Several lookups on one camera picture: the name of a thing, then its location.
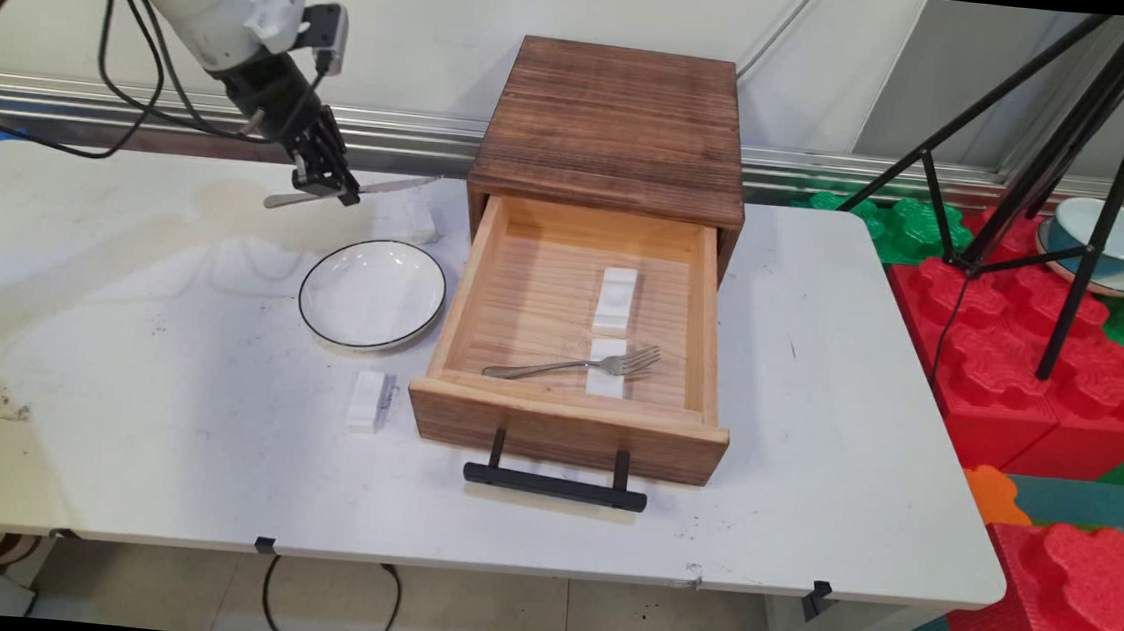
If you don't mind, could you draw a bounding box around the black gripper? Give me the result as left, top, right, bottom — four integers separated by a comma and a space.
197, 41, 374, 209

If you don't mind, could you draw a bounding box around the steel table knife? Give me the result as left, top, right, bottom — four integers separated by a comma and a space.
262, 163, 444, 224

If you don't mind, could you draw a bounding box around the white block cutlery rest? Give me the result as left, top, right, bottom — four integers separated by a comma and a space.
583, 335, 630, 401
344, 368, 400, 437
591, 265, 640, 335
395, 199, 443, 248

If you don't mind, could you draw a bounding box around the white plate with black rim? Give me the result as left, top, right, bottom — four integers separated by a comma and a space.
294, 232, 451, 359

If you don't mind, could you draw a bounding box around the dark wooden cabinet box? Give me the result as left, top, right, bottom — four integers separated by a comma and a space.
461, 31, 759, 282

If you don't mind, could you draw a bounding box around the steel fork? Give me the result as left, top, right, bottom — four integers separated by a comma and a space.
481, 332, 664, 393

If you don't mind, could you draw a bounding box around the large red foam block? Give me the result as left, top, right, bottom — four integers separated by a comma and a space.
873, 197, 1124, 484

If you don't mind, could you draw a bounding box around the orange foam block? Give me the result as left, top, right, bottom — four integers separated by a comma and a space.
958, 461, 1039, 530

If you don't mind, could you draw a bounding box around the black tripod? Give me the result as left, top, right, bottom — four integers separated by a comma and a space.
823, 0, 1124, 388

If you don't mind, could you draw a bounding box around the teal foam mat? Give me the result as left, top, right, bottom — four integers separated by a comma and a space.
1005, 473, 1124, 532

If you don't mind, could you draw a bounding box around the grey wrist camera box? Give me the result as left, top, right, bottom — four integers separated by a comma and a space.
293, 0, 353, 79

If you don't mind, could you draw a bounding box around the metal wall rail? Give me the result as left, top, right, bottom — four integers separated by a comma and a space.
0, 73, 1124, 224

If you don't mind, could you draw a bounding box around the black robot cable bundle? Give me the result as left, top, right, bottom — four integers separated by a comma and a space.
0, 0, 292, 176

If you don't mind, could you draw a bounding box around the light wooden drawer, black handle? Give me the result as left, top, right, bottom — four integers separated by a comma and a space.
399, 188, 749, 521

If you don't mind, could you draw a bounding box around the black cable under table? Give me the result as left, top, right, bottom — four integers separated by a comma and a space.
257, 553, 405, 631

